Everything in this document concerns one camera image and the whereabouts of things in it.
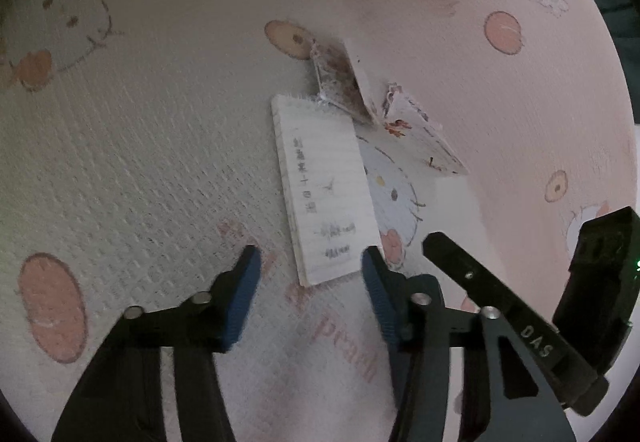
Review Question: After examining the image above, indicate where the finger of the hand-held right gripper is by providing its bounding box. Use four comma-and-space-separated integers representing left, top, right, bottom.
423, 231, 521, 312

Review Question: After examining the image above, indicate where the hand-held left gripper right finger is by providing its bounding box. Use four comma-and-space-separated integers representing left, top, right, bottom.
361, 245, 576, 442

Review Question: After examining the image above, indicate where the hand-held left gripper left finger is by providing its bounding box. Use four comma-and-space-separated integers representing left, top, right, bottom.
50, 245, 263, 442

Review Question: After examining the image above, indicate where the white card with handwriting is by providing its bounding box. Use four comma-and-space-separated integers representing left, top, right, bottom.
271, 94, 379, 288

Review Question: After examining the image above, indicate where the clear floral sticker packet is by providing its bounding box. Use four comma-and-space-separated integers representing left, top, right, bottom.
381, 82, 469, 176

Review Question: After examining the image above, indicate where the printed cat blanket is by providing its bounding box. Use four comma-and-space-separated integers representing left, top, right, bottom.
0, 0, 638, 442

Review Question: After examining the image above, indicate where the brown speckled packet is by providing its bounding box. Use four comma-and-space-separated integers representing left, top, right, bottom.
309, 39, 377, 124

